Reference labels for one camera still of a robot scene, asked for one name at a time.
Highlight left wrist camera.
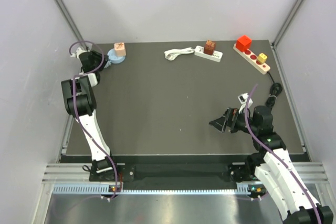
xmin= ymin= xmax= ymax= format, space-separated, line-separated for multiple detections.
xmin=70 ymin=47 xmax=86 ymax=59

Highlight slotted cable duct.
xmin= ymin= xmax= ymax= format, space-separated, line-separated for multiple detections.
xmin=52 ymin=184 xmax=263 ymax=195

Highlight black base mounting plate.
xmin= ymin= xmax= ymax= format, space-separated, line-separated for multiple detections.
xmin=88 ymin=163 xmax=263 ymax=183

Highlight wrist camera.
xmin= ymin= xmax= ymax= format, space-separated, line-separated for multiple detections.
xmin=237 ymin=93 xmax=253 ymax=111
xmin=70 ymin=47 xmax=86 ymax=59

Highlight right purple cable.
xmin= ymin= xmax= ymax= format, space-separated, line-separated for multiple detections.
xmin=244 ymin=83 xmax=328 ymax=224

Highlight yellow cube plug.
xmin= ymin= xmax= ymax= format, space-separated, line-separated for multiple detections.
xmin=257 ymin=53 xmax=268 ymax=64

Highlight round light blue socket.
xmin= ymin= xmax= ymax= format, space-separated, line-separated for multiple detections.
xmin=107 ymin=49 xmax=126 ymax=66

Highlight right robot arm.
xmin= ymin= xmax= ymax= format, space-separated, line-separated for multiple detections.
xmin=209 ymin=105 xmax=334 ymax=223

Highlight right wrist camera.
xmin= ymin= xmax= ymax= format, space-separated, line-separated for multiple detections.
xmin=237 ymin=93 xmax=253 ymax=111

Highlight red cube plug adapter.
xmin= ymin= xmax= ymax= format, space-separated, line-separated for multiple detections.
xmin=236 ymin=35 xmax=252 ymax=52

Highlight black power cable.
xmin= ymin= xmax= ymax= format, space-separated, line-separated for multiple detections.
xmin=265 ymin=71 xmax=283 ymax=108

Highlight white coiled power cable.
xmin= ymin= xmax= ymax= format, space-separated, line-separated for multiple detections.
xmin=164 ymin=47 xmax=196 ymax=61

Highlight white power strip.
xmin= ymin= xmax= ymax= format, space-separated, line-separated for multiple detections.
xmin=194 ymin=45 xmax=224 ymax=63

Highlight cream power strip red sockets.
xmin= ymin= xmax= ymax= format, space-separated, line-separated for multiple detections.
xmin=233 ymin=44 xmax=270 ymax=74

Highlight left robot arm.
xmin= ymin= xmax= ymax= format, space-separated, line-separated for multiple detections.
xmin=61 ymin=47 xmax=119 ymax=180

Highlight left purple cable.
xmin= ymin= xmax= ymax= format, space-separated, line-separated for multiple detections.
xmin=69 ymin=40 xmax=124 ymax=200

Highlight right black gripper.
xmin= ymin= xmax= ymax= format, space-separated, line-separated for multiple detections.
xmin=209 ymin=107 xmax=259 ymax=135

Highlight brown cube plug adapter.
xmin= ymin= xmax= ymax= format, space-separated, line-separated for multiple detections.
xmin=203 ymin=40 xmax=216 ymax=55

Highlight pink cube plug adapter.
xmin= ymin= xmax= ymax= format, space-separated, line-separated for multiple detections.
xmin=114 ymin=42 xmax=127 ymax=57

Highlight purple cable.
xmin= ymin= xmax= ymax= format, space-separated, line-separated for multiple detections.
xmin=244 ymin=83 xmax=328 ymax=224
xmin=69 ymin=40 xmax=124 ymax=200

